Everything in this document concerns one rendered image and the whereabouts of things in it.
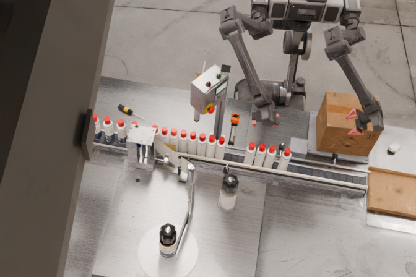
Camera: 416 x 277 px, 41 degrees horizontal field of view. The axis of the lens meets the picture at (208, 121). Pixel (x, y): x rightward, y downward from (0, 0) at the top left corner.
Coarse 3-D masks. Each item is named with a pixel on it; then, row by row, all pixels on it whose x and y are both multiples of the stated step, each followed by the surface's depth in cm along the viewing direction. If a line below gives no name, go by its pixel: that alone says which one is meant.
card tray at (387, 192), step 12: (372, 168) 324; (372, 180) 322; (384, 180) 322; (396, 180) 322; (408, 180) 323; (372, 192) 317; (384, 192) 318; (396, 192) 318; (408, 192) 318; (372, 204) 313; (384, 204) 314; (396, 204) 314; (408, 204) 314; (408, 216) 310
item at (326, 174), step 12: (108, 144) 320; (120, 144) 320; (228, 156) 320; (240, 156) 320; (240, 168) 316; (276, 168) 317; (288, 168) 318; (300, 168) 318; (312, 180) 314; (336, 180) 315; (348, 180) 315; (360, 180) 316
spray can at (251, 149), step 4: (252, 144) 301; (248, 148) 304; (252, 148) 301; (248, 152) 304; (252, 152) 303; (248, 156) 307; (252, 156) 307; (244, 160) 314; (248, 160) 310; (252, 160) 311
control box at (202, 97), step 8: (208, 72) 277; (216, 72) 277; (200, 80) 274; (208, 80) 274; (216, 80) 274; (224, 80) 276; (192, 88) 276; (200, 88) 271; (208, 88) 271; (224, 88) 282; (192, 96) 281; (200, 96) 275; (208, 96) 274; (224, 96) 289; (192, 104) 286; (200, 104) 280; (208, 104) 280; (216, 104) 288; (200, 112) 285
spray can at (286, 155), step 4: (288, 148) 301; (284, 152) 301; (288, 152) 299; (284, 156) 302; (288, 156) 302; (280, 160) 307; (284, 160) 304; (288, 160) 304; (280, 164) 310; (284, 164) 308; (280, 168) 312; (284, 168) 311
